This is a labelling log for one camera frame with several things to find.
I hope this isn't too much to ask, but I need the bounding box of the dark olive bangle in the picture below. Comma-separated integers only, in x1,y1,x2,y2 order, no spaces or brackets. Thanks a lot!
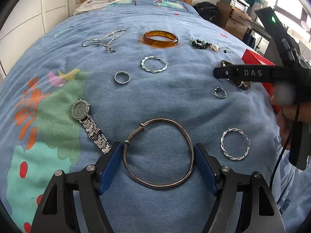
219,60,251,90

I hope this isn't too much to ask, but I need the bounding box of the small silver ring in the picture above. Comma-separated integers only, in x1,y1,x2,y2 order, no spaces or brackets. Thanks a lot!
213,86,228,100
113,70,131,85

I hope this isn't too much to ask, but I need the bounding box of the twisted silver hoop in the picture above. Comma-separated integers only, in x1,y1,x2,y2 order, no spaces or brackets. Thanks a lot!
141,56,169,74
220,127,251,161

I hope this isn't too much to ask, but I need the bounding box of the large thin silver bangle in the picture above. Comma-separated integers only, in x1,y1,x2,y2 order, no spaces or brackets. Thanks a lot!
122,118,195,189

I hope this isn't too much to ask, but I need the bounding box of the beaded bracelet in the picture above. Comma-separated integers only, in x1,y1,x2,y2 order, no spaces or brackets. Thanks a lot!
190,38,229,54

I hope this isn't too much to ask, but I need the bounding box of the silver wristwatch green dial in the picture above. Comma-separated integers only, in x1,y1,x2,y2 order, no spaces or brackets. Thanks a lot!
71,99,111,154

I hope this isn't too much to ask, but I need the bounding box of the amber bangle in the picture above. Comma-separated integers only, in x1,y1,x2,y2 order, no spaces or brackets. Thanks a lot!
143,30,179,48

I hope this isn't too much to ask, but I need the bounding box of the silver chain necklace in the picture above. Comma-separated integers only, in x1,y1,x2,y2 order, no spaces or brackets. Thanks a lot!
80,28,128,54

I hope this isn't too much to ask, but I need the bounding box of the red jewelry box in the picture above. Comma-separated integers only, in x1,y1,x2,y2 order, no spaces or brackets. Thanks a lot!
241,48,282,115

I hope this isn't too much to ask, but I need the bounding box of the right hand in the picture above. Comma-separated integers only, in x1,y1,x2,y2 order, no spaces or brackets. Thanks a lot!
270,94,311,150

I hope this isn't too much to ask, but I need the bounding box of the navy tote bag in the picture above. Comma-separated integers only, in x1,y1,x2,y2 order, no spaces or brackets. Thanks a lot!
242,30,256,48

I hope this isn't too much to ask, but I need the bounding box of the wooden drawer cabinet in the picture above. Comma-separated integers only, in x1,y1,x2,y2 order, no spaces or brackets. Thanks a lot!
213,2,252,40

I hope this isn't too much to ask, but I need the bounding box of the white printer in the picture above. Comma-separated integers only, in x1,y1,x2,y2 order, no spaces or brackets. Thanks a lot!
220,0,250,13

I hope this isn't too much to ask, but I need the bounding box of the black backpack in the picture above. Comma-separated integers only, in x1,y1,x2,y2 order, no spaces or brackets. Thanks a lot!
193,2,219,22

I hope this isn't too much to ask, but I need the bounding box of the blue patterned bedspread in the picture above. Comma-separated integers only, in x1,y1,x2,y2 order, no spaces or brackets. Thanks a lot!
1,0,282,232

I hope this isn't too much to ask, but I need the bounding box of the white garment on bed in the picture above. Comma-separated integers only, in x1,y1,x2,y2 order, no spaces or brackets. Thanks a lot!
73,0,125,15

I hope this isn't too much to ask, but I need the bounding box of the white wardrobe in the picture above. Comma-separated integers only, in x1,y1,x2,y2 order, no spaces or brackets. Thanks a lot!
1,0,68,77

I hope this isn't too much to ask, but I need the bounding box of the black cable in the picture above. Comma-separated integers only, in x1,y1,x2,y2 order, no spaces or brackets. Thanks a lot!
269,103,302,192

